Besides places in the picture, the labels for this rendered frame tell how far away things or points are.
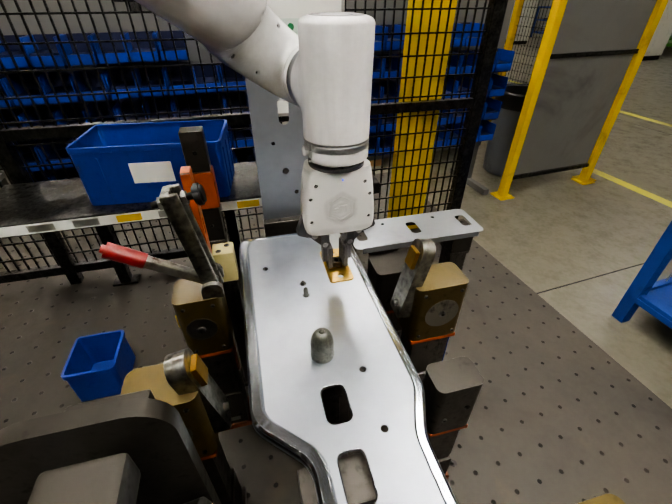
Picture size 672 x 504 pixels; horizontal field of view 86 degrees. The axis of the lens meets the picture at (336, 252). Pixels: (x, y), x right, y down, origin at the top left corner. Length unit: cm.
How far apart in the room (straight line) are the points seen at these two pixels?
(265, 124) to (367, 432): 56
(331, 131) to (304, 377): 31
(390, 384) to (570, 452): 49
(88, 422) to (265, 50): 41
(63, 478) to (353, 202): 39
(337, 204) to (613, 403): 76
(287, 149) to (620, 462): 87
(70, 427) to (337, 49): 39
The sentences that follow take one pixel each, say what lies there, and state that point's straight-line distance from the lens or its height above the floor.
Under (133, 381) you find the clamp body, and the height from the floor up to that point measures 107.
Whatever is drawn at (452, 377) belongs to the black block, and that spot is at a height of 99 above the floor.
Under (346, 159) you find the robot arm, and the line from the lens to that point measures 45.
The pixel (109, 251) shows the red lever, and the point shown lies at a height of 114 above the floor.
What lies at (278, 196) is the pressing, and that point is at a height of 105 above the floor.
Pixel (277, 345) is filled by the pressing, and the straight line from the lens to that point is 55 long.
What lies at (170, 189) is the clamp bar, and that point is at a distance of 51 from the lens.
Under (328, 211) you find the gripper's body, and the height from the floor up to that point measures 117.
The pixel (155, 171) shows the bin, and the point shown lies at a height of 110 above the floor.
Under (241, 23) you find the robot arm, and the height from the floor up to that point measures 139.
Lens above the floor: 142
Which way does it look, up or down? 36 degrees down
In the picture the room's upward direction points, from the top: straight up
